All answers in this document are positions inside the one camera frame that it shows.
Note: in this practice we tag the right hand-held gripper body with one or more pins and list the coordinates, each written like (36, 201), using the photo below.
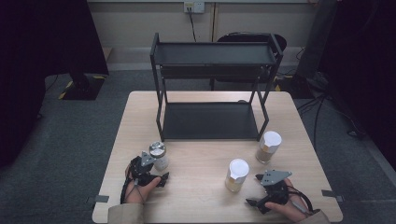
(275, 191)

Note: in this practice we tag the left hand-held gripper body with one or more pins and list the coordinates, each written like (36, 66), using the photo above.
(140, 169)

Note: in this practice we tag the glass jar with silver lid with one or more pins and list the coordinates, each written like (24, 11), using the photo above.
(159, 155)

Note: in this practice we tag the white-lidded jar of tan powder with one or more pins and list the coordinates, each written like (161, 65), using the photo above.
(269, 146)
(237, 175)

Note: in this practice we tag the black metal two-tier rack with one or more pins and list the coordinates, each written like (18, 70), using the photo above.
(210, 121)

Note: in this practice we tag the person's left hand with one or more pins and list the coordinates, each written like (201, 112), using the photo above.
(140, 193)

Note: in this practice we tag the person's right hand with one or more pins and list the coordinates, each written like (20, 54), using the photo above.
(289, 210)

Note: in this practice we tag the grey tape strip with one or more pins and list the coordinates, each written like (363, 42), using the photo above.
(332, 194)
(99, 198)

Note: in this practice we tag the black stand base yellow tape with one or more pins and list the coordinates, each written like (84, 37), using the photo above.
(82, 88)

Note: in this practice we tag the black chair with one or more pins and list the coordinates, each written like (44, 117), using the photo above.
(249, 38)

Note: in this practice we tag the dark curtain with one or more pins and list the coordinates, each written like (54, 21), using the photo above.
(367, 62)
(37, 62)

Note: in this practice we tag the dark grey stand post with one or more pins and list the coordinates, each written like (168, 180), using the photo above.
(317, 40)

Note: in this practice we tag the white wall socket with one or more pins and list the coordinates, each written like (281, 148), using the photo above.
(194, 6)

